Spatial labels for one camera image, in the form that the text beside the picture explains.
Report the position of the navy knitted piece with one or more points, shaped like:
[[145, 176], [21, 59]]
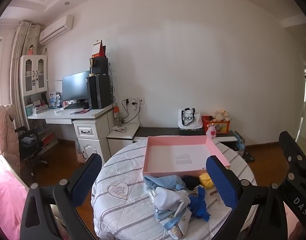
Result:
[[191, 182]]

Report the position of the pink padded jacket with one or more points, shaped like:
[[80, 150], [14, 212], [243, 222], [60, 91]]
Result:
[[5, 135]]

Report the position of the light blue fleece cloth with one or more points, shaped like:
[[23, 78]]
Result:
[[163, 181]]

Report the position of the black computer tower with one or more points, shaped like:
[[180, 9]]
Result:
[[99, 92]]

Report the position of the orange red book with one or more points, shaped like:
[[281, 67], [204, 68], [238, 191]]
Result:
[[50, 139]]

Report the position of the pink plush toy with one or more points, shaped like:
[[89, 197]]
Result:
[[211, 131]]

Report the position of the blue and white box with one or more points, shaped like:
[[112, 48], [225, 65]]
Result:
[[54, 100]]

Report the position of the white plug adapter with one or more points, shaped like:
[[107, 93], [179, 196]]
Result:
[[135, 105]]

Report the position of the black computer monitor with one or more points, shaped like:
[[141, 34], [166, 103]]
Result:
[[75, 86]]

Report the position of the white bed frame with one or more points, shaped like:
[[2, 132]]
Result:
[[16, 177]]

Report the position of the stack of magazines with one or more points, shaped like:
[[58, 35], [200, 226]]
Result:
[[39, 110]]

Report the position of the white desk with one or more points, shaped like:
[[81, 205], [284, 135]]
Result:
[[88, 132]]

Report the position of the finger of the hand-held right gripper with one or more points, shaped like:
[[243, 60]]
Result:
[[291, 147]]

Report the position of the pink cardboard box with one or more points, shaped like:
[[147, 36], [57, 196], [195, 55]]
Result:
[[168, 170]]

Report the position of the white air conditioner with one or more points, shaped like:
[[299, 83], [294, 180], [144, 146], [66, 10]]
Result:
[[55, 30]]

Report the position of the black speaker box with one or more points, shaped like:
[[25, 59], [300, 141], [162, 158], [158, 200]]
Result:
[[99, 66]]

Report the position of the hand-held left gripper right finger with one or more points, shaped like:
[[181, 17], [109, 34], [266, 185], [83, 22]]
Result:
[[221, 182]]

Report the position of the small patterned pouch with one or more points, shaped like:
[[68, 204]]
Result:
[[119, 129]]

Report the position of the blue books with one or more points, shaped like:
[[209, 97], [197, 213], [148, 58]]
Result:
[[239, 142]]

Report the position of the red storage box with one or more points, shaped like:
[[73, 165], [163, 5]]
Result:
[[221, 127]]

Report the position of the printed baby cloth with ribbon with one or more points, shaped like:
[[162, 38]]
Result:
[[168, 207]]

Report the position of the yellow knitted piece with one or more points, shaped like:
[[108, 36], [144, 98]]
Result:
[[205, 180]]

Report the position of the round table with striped cloth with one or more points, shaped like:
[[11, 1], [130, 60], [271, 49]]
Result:
[[123, 170]]

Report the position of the white plush toy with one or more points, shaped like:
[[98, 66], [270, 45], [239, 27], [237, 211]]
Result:
[[220, 115]]

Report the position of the white tote bag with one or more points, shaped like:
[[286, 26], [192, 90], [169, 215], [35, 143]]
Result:
[[190, 120]]

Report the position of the red and white box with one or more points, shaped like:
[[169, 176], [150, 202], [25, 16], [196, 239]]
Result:
[[98, 50]]

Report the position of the royal blue knitted piece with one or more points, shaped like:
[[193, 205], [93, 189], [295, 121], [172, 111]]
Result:
[[198, 205]]

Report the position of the small doll figure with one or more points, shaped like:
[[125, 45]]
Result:
[[31, 50]]

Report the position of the black office chair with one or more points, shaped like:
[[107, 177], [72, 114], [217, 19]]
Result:
[[30, 145]]

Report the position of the dark floor mat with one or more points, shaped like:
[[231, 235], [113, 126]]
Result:
[[249, 157]]

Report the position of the pink bed sheet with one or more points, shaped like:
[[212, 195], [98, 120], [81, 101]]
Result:
[[5, 200]]

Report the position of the white glass-door cabinet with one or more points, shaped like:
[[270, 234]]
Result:
[[34, 75]]

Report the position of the beige curtain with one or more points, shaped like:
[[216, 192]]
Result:
[[20, 55]]

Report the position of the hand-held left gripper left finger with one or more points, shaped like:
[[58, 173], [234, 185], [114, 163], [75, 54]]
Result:
[[84, 180]]

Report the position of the orange and white container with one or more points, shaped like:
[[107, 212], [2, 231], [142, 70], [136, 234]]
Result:
[[116, 111]]

